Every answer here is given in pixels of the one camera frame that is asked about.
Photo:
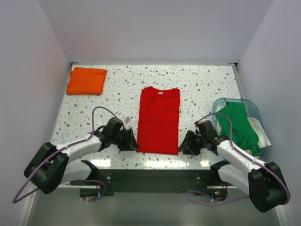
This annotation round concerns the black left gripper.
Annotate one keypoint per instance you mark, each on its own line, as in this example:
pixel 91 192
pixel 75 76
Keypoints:
pixel 130 143

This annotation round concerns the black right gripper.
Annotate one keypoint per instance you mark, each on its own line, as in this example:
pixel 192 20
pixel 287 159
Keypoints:
pixel 187 146

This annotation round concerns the red t shirt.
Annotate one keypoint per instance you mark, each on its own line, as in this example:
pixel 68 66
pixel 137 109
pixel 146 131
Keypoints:
pixel 158 123

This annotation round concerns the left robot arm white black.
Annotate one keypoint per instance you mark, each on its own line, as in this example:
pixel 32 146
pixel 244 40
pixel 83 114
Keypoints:
pixel 48 168

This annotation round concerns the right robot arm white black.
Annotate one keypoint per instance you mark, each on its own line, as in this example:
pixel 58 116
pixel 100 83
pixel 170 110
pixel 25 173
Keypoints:
pixel 263 182

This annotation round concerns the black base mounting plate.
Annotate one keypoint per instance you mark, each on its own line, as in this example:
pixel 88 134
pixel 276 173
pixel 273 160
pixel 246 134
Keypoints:
pixel 152 181

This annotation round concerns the green t shirt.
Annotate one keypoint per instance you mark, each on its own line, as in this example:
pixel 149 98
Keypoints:
pixel 233 117

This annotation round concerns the beige t shirt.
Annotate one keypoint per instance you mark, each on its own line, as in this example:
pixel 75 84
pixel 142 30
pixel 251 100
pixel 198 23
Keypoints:
pixel 255 155

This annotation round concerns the clear blue plastic basket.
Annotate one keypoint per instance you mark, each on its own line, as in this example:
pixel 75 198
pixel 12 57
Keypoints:
pixel 251 111

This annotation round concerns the white t shirt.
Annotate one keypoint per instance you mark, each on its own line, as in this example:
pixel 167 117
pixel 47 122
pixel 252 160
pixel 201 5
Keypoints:
pixel 257 127

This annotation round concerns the folded orange t shirt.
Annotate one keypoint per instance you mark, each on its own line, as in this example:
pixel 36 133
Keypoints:
pixel 86 81

